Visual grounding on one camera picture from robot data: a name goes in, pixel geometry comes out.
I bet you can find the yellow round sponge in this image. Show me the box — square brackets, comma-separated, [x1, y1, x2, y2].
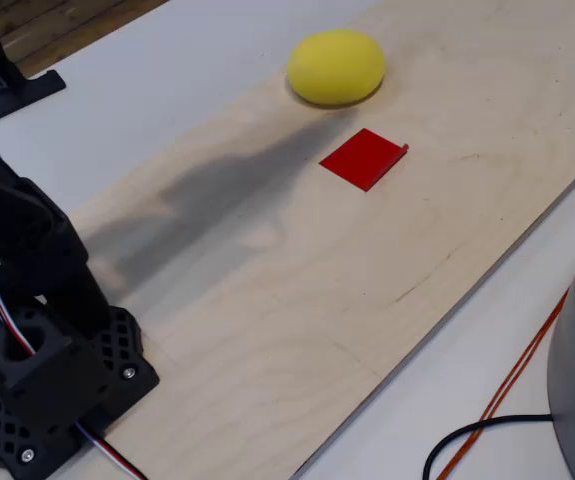
[286, 29, 386, 107]

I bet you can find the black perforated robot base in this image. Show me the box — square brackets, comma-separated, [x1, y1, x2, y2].
[0, 287, 161, 480]

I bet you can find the red square plate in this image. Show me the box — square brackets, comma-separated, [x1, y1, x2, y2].
[318, 127, 410, 193]

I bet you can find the light plywood board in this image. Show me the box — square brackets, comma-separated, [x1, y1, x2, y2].
[64, 0, 575, 480]

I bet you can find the thin orange wire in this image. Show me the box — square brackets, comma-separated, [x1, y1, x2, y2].
[435, 287, 571, 480]
[446, 294, 571, 480]

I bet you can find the red white black base cable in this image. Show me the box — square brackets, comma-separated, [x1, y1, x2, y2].
[74, 419, 149, 480]

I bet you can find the thin black cable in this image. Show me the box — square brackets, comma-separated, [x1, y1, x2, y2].
[422, 413, 554, 480]

